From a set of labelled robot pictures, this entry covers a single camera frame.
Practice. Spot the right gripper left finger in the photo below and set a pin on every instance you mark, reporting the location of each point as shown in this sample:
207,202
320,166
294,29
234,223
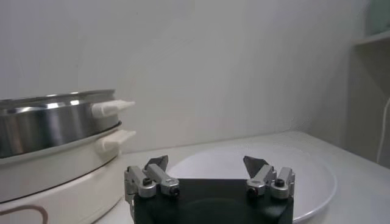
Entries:
146,185

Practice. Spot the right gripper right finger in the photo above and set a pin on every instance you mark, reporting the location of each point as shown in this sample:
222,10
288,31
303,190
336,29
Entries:
262,179

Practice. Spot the stainless steel steamer basket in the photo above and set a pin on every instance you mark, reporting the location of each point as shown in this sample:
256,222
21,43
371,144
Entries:
45,128

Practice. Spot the white round plate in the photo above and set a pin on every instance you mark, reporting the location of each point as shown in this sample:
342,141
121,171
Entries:
310,182

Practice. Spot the white electric cooker pot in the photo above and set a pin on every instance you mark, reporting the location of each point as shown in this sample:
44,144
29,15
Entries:
61,182

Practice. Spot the white shelf cabinet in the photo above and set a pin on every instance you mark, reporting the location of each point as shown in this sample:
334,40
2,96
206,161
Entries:
365,106

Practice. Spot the mint green appliance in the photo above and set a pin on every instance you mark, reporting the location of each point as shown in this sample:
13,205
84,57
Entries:
381,18

